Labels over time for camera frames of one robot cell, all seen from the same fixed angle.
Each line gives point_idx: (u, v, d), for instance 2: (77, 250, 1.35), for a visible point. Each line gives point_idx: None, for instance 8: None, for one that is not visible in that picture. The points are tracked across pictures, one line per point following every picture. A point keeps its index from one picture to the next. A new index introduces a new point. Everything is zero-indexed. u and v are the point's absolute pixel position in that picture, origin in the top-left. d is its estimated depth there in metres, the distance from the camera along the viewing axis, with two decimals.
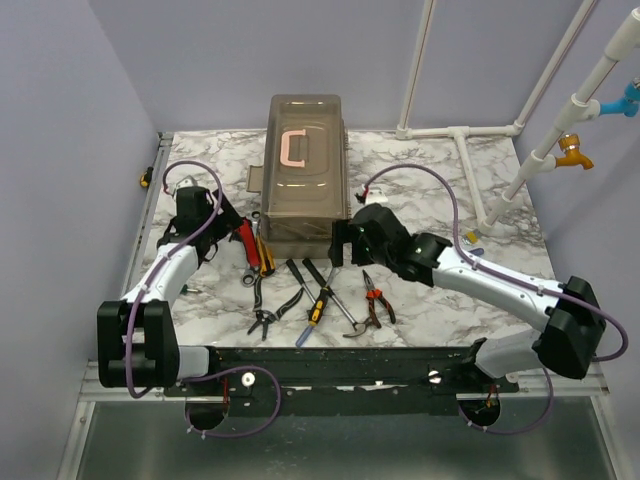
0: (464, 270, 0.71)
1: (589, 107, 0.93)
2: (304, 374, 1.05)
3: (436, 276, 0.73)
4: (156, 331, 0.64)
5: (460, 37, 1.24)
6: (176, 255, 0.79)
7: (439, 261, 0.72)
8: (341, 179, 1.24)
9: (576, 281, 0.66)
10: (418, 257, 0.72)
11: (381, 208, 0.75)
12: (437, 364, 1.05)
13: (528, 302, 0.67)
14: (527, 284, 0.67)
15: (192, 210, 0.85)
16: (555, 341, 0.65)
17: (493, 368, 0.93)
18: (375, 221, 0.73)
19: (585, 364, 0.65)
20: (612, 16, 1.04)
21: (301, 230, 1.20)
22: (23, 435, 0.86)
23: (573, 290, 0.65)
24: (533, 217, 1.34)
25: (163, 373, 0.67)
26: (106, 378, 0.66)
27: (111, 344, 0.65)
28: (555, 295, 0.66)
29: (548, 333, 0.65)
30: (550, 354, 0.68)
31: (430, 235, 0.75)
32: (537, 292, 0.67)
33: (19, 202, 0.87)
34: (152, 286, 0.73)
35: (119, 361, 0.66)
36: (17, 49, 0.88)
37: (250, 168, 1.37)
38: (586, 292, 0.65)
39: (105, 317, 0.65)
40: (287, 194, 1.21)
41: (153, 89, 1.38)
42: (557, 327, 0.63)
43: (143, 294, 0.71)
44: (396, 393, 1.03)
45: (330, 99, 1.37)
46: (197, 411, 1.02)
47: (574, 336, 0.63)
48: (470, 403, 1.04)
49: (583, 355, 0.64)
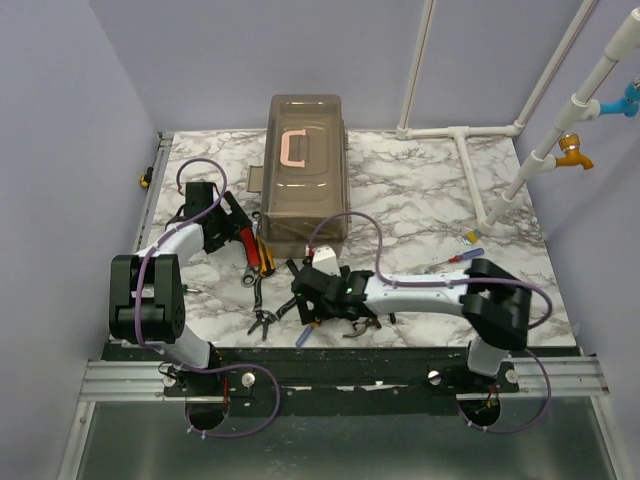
0: (388, 291, 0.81)
1: (589, 107, 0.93)
2: (305, 374, 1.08)
3: (372, 308, 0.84)
4: (166, 278, 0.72)
5: (460, 36, 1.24)
6: (184, 229, 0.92)
7: (365, 293, 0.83)
8: (341, 178, 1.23)
9: (478, 264, 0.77)
10: (350, 296, 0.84)
11: (306, 270, 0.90)
12: (437, 364, 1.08)
13: (444, 298, 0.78)
14: (437, 282, 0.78)
15: (199, 196, 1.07)
16: (484, 324, 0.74)
17: (485, 360, 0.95)
18: (302, 282, 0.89)
19: (520, 330, 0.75)
20: (612, 16, 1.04)
21: (300, 230, 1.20)
22: (23, 435, 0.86)
23: (477, 273, 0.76)
24: (533, 217, 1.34)
25: (170, 322, 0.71)
26: (116, 327, 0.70)
27: (123, 293, 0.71)
28: (461, 283, 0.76)
29: (474, 319, 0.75)
30: (489, 334, 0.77)
31: (356, 273, 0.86)
32: (447, 286, 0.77)
33: (19, 201, 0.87)
34: (161, 247, 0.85)
35: (129, 310, 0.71)
36: (17, 49, 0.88)
37: (250, 168, 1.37)
38: (489, 270, 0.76)
39: (121, 267, 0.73)
40: (287, 193, 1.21)
41: (153, 89, 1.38)
42: (474, 312, 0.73)
43: (152, 250, 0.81)
44: (396, 392, 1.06)
45: (329, 99, 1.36)
46: (197, 411, 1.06)
47: (493, 312, 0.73)
48: (470, 403, 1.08)
49: (513, 323, 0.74)
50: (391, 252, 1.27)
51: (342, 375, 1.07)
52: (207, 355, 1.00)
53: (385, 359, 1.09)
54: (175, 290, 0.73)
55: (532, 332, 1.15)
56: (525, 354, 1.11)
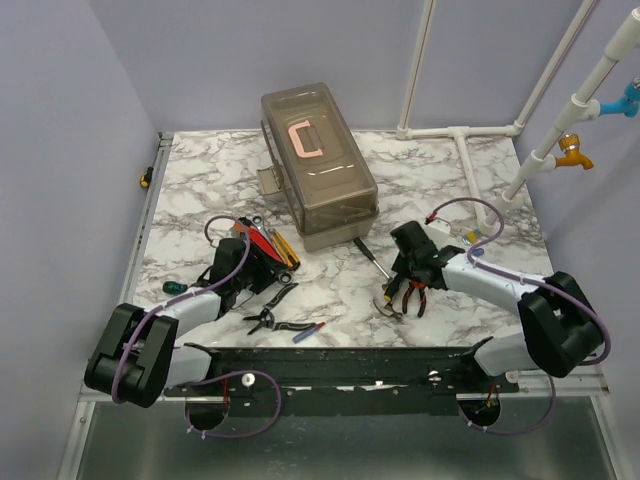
0: (466, 267, 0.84)
1: (589, 107, 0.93)
2: (304, 374, 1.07)
3: (446, 278, 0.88)
4: (157, 341, 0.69)
5: (459, 37, 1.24)
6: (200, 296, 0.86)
7: (448, 263, 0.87)
8: (361, 156, 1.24)
9: (560, 275, 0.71)
10: (434, 260, 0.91)
11: (412, 222, 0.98)
12: (437, 364, 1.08)
13: (510, 290, 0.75)
14: (510, 274, 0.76)
15: (227, 264, 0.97)
16: (534, 328, 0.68)
17: (493, 364, 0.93)
18: (403, 229, 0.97)
19: (570, 356, 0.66)
20: (612, 15, 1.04)
21: (339, 215, 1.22)
22: (23, 435, 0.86)
23: (554, 282, 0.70)
24: (533, 217, 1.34)
25: (144, 390, 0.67)
26: (89, 378, 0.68)
27: (110, 347, 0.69)
28: (533, 283, 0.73)
29: (524, 316, 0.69)
30: (535, 346, 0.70)
31: (451, 246, 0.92)
32: (519, 281, 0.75)
33: (19, 202, 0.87)
34: (170, 307, 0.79)
35: (109, 364, 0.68)
36: (16, 50, 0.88)
37: (259, 171, 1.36)
38: (570, 286, 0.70)
39: (120, 318, 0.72)
40: (317, 183, 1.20)
41: (154, 90, 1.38)
42: (529, 308, 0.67)
43: (159, 308, 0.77)
44: (396, 392, 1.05)
45: (320, 89, 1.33)
46: (197, 411, 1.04)
47: (548, 320, 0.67)
48: (470, 403, 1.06)
49: (564, 344, 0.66)
50: (390, 252, 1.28)
51: (342, 375, 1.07)
52: (207, 362, 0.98)
53: (385, 359, 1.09)
54: (162, 360, 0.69)
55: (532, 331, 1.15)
56: None
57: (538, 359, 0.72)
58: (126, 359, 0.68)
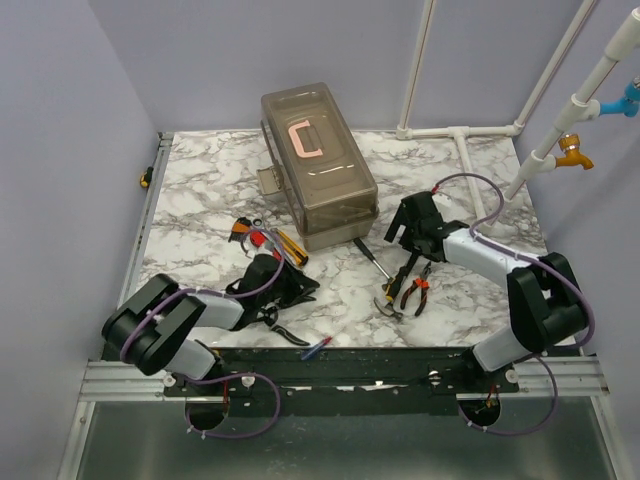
0: (466, 241, 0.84)
1: (589, 107, 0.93)
2: (305, 374, 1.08)
3: (447, 247, 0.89)
4: (179, 317, 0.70)
5: (459, 37, 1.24)
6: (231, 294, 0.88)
7: (450, 235, 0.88)
8: (361, 156, 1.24)
9: (555, 256, 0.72)
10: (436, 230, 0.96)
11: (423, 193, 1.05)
12: (437, 364, 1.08)
13: (503, 264, 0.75)
14: (506, 249, 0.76)
15: (254, 280, 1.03)
16: (519, 301, 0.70)
17: (491, 359, 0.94)
18: (410, 198, 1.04)
19: (548, 332, 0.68)
20: (612, 16, 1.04)
21: (339, 215, 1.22)
22: (23, 435, 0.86)
23: (547, 261, 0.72)
24: (533, 217, 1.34)
25: (150, 359, 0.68)
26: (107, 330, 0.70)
27: (135, 308, 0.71)
28: (528, 260, 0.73)
29: (511, 288, 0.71)
30: (518, 319, 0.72)
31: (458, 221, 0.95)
32: (514, 257, 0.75)
33: (19, 202, 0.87)
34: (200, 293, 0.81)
35: (128, 324, 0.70)
36: (16, 51, 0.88)
37: (259, 171, 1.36)
38: (562, 267, 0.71)
39: (156, 285, 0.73)
40: (318, 182, 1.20)
41: (154, 90, 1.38)
42: (515, 280, 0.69)
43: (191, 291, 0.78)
44: (396, 392, 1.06)
45: (320, 89, 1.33)
46: (197, 411, 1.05)
47: (534, 294, 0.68)
48: (470, 403, 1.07)
49: (546, 320, 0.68)
50: (390, 252, 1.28)
51: (343, 375, 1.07)
52: (210, 362, 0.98)
53: (385, 359, 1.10)
54: (175, 337, 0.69)
55: None
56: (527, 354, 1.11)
57: (521, 334, 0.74)
58: (145, 324, 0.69)
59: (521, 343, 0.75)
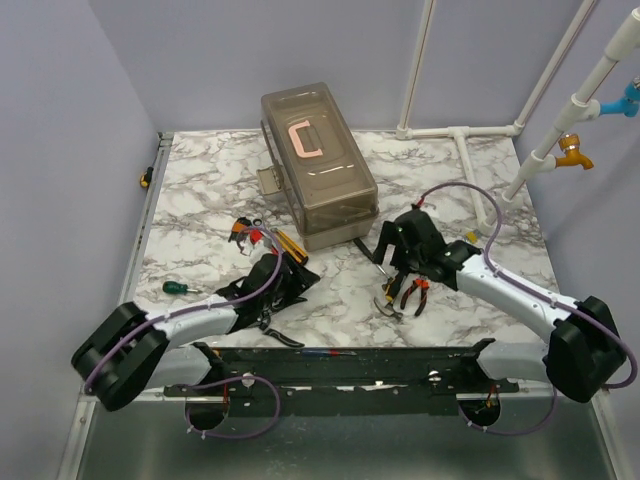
0: (485, 276, 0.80)
1: (589, 107, 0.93)
2: (304, 374, 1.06)
3: (458, 279, 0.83)
4: (138, 355, 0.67)
5: (459, 37, 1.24)
6: (217, 309, 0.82)
7: (464, 266, 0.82)
8: (360, 156, 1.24)
9: (592, 302, 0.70)
10: (446, 259, 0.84)
11: (419, 213, 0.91)
12: (437, 364, 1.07)
13: (539, 312, 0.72)
14: (542, 294, 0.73)
15: (256, 279, 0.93)
16: (563, 356, 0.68)
17: (496, 370, 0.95)
18: (408, 220, 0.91)
19: (592, 383, 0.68)
20: (612, 16, 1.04)
21: (339, 215, 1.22)
22: (23, 435, 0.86)
23: (586, 309, 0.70)
24: (533, 217, 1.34)
25: (111, 398, 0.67)
26: (75, 360, 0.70)
27: (101, 340, 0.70)
28: (566, 309, 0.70)
29: (554, 345, 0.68)
30: (557, 368, 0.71)
31: (462, 243, 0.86)
32: (550, 304, 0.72)
33: (19, 202, 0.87)
34: (172, 318, 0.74)
35: (94, 356, 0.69)
36: (16, 50, 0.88)
37: (259, 171, 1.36)
38: (601, 313, 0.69)
39: (123, 316, 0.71)
40: (318, 182, 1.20)
41: (154, 90, 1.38)
42: (562, 339, 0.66)
43: (160, 320, 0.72)
44: (396, 392, 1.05)
45: (320, 89, 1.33)
46: (197, 411, 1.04)
47: (580, 350, 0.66)
48: (470, 403, 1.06)
49: (589, 373, 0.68)
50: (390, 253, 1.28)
51: (342, 375, 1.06)
52: (206, 369, 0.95)
53: (385, 359, 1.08)
54: (138, 373, 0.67)
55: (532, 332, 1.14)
56: None
57: (556, 379, 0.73)
58: (108, 360, 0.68)
59: (554, 386, 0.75)
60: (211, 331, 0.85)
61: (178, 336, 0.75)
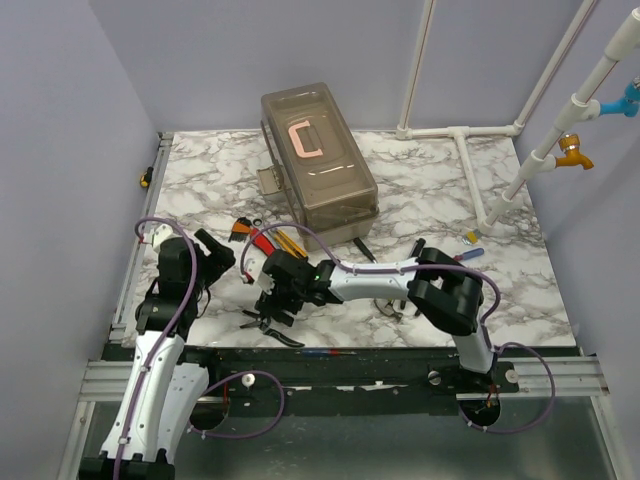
0: (349, 278, 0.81)
1: (589, 107, 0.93)
2: (304, 374, 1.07)
3: (337, 294, 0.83)
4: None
5: (459, 37, 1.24)
6: (156, 361, 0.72)
7: (330, 280, 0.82)
8: (360, 156, 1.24)
9: (427, 252, 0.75)
10: (317, 283, 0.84)
11: (279, 254, 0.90)
12: (437, 364, 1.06)
13: (395, 285, 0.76)
14: (389, 268, 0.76)
15: (176, 271, 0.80)
16: (431, 310, 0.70)
17: (472, 361, 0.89)
18: (275, 264, 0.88)
19: (467, 316, 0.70)
20: (612, 16, 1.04)
21: (339, 215, 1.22)
22: (23, 435, 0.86)
23: (426, 260, 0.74)
24: (533, 217, 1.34)
25: None
26: None
27: None
28: (412, 270, 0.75)
29: (418, 304, 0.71)
30: (439, 323, 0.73)
31: (325, 261, 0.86)
32: (399, 273, 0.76)
33: (19, 201, 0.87)
34: (131, 429, 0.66)
35: None
36: (15, 49, 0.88)
37: (259, 171, 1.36)
38: (438, 256, 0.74)
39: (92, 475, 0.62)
40: (318, 182, 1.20)
41: (154, 89, 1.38)
42: (417, 295, 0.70)
43: (123, 449, 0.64)
44: (396, 393, 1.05)
45: (319, 89, 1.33)
46: (197, 411, 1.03)
47: (435, 295, 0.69)
48: (470, 403, 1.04)
49: (457, 309, 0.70)
50: (390, 252, 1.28)
51: (342, 375, 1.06)
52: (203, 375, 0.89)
53: (385, 359, 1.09)
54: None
55: (532, 331, 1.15)
56: (525, 354, 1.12)
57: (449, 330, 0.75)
58: None
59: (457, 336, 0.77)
60: (177, 360, 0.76)
61: (153, 430, 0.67)
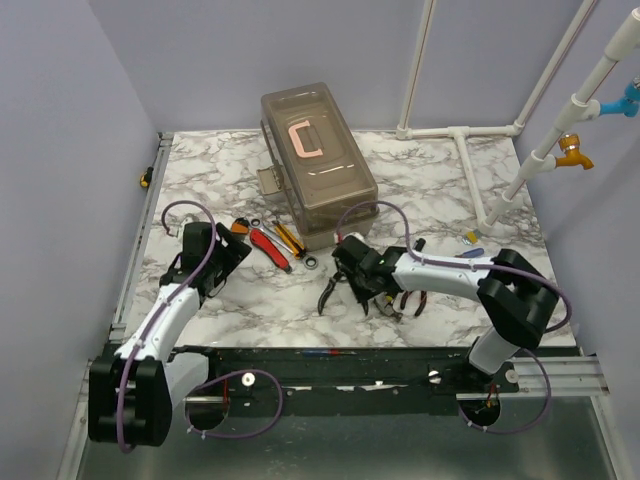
0: (415, 267, 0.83)
1: (589, 107, 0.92)
2: (304, 374, 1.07)
3: (400, 281, 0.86)
4: (146, 391, 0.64)
5: (459, 37, 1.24)
6: (176, 299, 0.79)
7: (396, 266, 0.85)
8: (361, 156, 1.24)
9: (506, 253, 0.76)
10: (382, 268, 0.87)
11: (347, 238, 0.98)
12: (437, 364, 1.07)
13: (464, 280, 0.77)
14: (461, 264, 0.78)
15: (197, 245, 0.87)
16: (500, 313, 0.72)
17: (490, 363, 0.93)
18: (342, 247, 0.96)
19: (536, 326, 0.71)
20: (612, 16, 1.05)
21: (339, 215, 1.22)
22: (23, 436, 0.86)
23: (503, 261, 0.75)
24: (533, 217, 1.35)
25: (153, 430, 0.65)
26: (93, 432, 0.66)
27: (104, 402, 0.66)
28: (485, 268, 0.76)
29: (487, 302, 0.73)
30: (502, 327, 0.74)
31: (391, 249, 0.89)
32: (471, 269, 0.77)
33: (19, 200, 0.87)
34: (147, 339, 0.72)
35: (110, 416, 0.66)
36: (15, 49, 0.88)
37: (259, 171, 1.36)
38: (515, 260, 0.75)
39: (100, 375, 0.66)
40: (318, 182, 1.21)
41: (154, 89, 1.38)
42: (487, 293, 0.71)
43: (138, 350, 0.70)
44: (396, 393, 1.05)
45: (319, 88, 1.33)
46: (197, 411, 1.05)
47: (508, 299, 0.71)
48: (470, 403, 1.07)
49: (527, 317, 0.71)
50: None
51: (342, 376, 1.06)
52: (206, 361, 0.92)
53: (385, 359, 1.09)
54: (159, 391, 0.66)
55: None
56: (525, 354, 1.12)
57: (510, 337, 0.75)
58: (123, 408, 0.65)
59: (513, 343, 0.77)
60: (189, 313, 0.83)
61: (163, 348, 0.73)
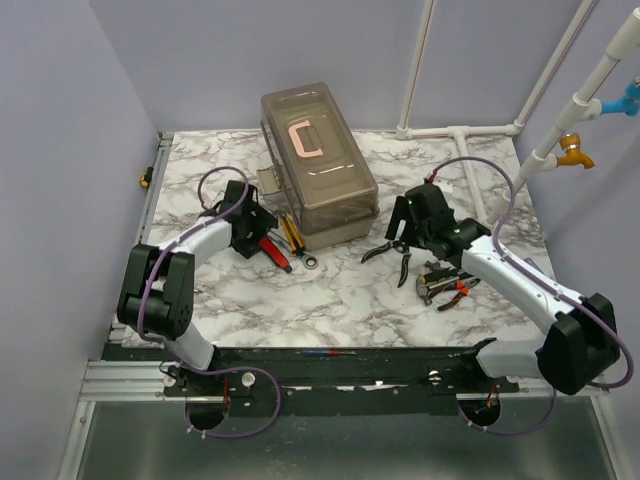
0: (491, 258, 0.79)
1: (590, 107, 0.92)
2: (304, 374, 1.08)
3: (466, 259, 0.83)
4: (178, 276, 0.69)
5: (459, 37, 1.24)
6: (212, 226, 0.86)
7: (472, 246, 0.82)
8: (361, 156, 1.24)
9: (598, 298, 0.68)
10: (455, 236, 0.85)
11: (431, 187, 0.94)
12: (437, 364, 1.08)
13: (542, 303, 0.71)
14: (548, 286, 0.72)
15: (235, 195, 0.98)
16: (557, 347, 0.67)
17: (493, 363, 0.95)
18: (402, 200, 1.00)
19: (581, 378, 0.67)
20: (611, 16, 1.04)
21: (339, 215, 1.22)
22: (22, 436, 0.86)
23: (589, 304, 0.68)
24: (533, 217, 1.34)
25: (174, 320, 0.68)
26: (121, 314, 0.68)
27: (133, 283, 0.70)
28: (569, 302, 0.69)
29: (552, 336, 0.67)
30: (549, 359, 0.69)
31: (472, 221, 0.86)
32: (554, 296, 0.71)
33: (19, 201, 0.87)
34: (183, 242, 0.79)
35: (137, 299, 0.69)
36: (16, 50, 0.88)
37: (259, 171, 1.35)
38: (604, 310, 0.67)
39: (137, 258, 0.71)
40: (318, 182, 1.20)
41: (154, 90, 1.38)
42: (560, 331, 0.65)
43: (174, 245, 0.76)
44: (396, 392, 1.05)
45: (319, 88, 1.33)
46: (197, 411, 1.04)
47: (577, 345, 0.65)
48: (470, 403, 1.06)
49: (581, 367, 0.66)
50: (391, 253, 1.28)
51: (342, 375, 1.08)
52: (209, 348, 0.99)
53: (385, 359, 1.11)
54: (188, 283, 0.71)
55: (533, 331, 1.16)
56: None
57: (547, 369, 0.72)
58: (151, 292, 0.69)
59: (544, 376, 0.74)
60: (216, 244, 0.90)
61: None
